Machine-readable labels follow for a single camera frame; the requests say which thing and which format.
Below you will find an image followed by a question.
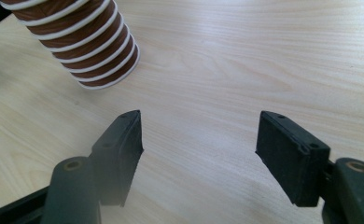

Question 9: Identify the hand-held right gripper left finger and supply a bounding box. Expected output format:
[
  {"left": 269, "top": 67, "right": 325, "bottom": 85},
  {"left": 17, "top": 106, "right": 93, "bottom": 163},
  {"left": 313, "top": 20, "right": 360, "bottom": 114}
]
[{"left": 91, "top": 109, "right": 145, "bottom": 208}]

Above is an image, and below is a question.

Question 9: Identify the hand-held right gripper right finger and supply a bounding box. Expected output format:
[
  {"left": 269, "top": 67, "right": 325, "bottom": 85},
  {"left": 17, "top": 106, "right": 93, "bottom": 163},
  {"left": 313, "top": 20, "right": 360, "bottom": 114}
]
[{"left": 255, "top": 110, "right": 331, "bottom": 208}]

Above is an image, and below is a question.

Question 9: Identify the stack of brown paper cups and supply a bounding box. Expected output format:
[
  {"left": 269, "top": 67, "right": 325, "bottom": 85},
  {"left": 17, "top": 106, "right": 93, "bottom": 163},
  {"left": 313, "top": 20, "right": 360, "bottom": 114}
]
[{"left": 0, "top": 0, "right": 141, "bottom": 91}]

